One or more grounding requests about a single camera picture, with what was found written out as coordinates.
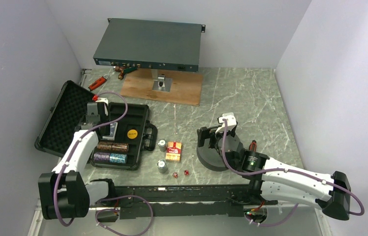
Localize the blue playing card deck box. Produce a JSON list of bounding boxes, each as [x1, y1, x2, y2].
[[105, 122, 118, 141]]

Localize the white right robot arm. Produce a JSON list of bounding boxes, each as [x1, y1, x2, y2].
[[197, 126, 351, 221]]

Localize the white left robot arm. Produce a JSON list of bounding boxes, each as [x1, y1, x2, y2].
[[38, 98, 117, 226]]

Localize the red Texas Holdem card box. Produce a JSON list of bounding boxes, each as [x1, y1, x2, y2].
[[165, 141, 183, 162]]

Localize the black poker set case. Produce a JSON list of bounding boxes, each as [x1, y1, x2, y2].
[[34, 81, 157, 171]]

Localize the red black utility knife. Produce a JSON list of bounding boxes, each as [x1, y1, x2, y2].
[[249, 140, 257, 152]]

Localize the brown orange chip stack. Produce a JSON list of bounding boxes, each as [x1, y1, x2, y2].
[[96, 142, 129, 153]]

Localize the yellow big blind button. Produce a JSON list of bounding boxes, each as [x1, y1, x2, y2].
[[127, 129, 139, 140]]

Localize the purple chip stack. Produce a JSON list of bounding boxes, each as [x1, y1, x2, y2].
[[93, 152, 110, 163]]

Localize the light blue chip stack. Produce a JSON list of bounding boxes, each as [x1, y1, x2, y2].
[[109, 153, 127, 164]]

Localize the wooden board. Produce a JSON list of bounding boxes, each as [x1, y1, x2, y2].
[[121, 69, 203, 106]]

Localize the copper green connectors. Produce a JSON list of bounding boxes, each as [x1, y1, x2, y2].
[[113, 64, 138, 80]]

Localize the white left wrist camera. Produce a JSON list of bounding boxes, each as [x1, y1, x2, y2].
[[92, 94, 109, 115]]

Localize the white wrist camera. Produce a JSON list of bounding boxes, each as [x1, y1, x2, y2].
[[215, 112, 237, 134], [92, 94, 109, 115]]

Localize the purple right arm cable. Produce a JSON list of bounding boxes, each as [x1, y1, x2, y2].
[[220, 118, 366, 217]]

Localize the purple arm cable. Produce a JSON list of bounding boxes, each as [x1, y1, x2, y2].
[[53, 91, 129, 227], [220, 118, 366, 217]]

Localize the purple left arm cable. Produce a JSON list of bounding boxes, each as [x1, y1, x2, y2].
[[53, 91, 129, 227]]

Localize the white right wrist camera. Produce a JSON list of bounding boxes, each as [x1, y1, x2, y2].
[[215, 112, 237, 134]]

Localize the red handled tool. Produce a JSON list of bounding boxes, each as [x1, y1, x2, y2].
[[88, 74, 109, 91]]

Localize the metal stand bracket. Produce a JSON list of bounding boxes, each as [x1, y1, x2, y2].
[[151, 69, 172, 92]]

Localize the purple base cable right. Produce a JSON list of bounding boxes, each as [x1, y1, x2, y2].
[[245, 202, 302, 228]]

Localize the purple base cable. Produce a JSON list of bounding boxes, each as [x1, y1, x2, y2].
[[245, 202, 302, 228], [94, 195, 154, 236]]

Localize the dark rack mount device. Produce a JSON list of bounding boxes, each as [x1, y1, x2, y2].
[[93, 18, 206, 72]]

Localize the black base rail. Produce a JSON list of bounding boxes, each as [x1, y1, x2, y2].
[[94, 184, 277, 219]]

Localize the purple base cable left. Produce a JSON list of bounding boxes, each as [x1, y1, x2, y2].
[[94, 195, 154, 236]]

